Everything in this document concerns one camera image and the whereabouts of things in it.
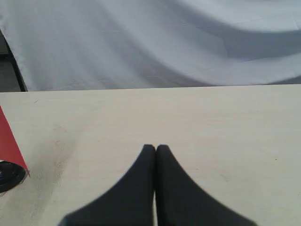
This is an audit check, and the black backdrop stand pole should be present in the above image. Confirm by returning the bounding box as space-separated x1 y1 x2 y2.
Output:
0 31 28 92

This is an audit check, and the black round base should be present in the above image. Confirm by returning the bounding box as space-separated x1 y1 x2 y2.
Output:
0 161 26 193

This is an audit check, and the red flag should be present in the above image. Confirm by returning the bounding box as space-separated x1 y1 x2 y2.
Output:
0 108 30 175

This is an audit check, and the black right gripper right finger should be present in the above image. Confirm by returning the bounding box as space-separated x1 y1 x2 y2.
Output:
155 145 256 226

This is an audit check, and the white cloth backdrop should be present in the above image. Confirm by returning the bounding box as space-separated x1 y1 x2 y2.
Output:
0 0 301 91

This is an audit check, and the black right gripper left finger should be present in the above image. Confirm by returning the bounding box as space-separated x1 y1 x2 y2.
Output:
59 145 155 226

